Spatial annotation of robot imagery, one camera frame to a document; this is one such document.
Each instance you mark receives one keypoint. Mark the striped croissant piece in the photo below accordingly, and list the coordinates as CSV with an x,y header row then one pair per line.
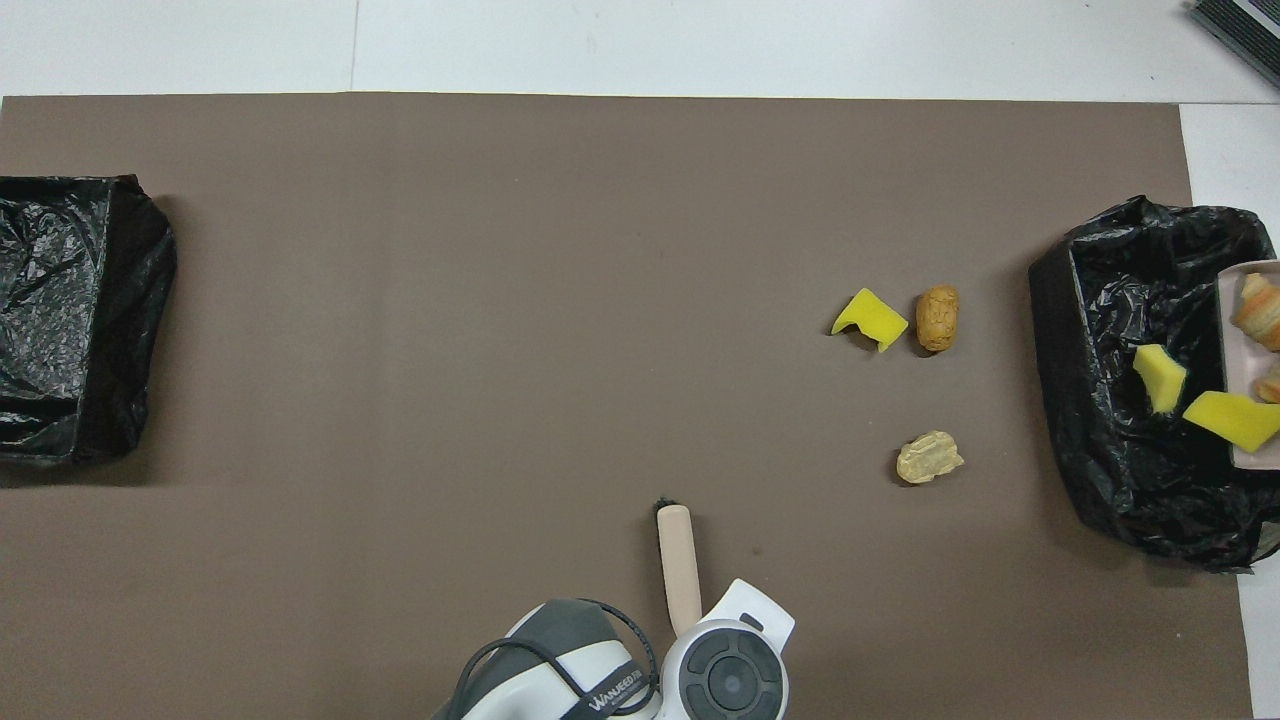
x,y
1258,310
1271,385

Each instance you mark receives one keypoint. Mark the beige hand brush black bristles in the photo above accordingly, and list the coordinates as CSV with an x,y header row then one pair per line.
x,y
680,570

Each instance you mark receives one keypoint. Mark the pale layered pastry piece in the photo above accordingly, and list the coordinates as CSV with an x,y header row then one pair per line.
x,y
930,457

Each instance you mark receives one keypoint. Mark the wedge yellow sponge piece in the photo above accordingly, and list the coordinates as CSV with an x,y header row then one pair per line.
x,y
1235,418

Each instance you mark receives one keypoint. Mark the dark grey ribbed device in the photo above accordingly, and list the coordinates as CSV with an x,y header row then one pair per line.
x,y
1240,30

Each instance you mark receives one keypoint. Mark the brown bread roll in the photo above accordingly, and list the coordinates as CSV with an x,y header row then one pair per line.
x,y
937,318

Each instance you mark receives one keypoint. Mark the brown table mat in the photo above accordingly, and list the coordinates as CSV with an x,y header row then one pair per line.
x,y
400,400

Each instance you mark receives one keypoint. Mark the notched yellow sponge piece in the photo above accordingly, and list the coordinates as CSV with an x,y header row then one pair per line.
x,y
870,316

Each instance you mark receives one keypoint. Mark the rounded yellow sponge piece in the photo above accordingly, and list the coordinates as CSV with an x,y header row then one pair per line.
x,y
1160,377

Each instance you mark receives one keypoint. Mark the black bag lined bin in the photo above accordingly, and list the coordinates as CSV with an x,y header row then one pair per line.
x,y
1100,400
70,320

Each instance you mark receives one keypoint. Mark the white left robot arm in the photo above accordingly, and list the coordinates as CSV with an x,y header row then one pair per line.
x,y
730,680

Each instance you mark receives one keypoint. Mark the beige plastic dustpan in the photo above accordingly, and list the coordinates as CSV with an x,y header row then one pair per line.
x,y
1228,300

